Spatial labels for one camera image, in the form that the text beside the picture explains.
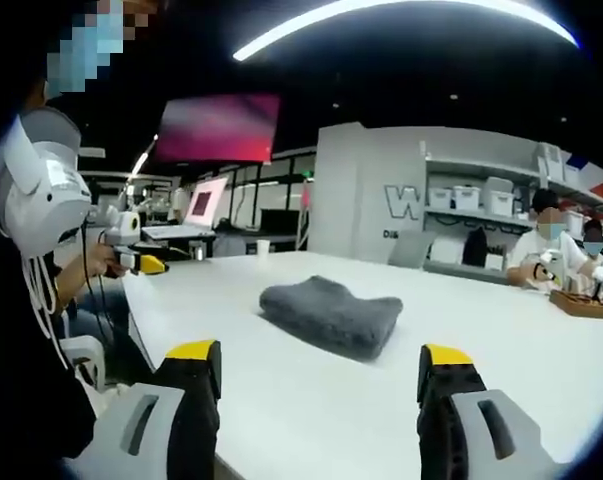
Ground long ceiling light strip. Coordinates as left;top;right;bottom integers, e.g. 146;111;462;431
231;0;581;63

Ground person's left hand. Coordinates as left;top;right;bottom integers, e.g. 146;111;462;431
77;242;132;281

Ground person's legs in jeans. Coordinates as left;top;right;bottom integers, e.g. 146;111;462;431
73;287;152;374

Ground black monitor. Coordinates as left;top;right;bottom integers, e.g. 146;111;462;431
259;208;302;237

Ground hanging pink screen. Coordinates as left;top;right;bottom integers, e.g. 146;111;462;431
154;93;283;165

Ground group of white storage boxes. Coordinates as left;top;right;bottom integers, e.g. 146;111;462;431
426;141;588;274

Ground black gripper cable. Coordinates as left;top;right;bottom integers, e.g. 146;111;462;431
78;219;117;351

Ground white device cables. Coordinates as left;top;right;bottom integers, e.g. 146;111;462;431
19;249;75;374

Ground open silver laptop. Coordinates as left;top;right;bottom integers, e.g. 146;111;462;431
140;175;231;242

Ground person's dark clothed torso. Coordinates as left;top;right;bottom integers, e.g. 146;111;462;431
0;219;100;480

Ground white storage shelf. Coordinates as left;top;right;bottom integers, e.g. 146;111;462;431
419;140;603;284

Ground black bag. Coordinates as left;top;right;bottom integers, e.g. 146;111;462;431
462;226;488;267

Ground grey towel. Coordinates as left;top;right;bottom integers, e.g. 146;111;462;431
258;274;405;362

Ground brown wooden tray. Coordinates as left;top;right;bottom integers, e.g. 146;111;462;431
548;288;603;321

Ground white plastic stool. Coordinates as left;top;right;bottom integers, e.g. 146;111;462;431
59;333;107;392

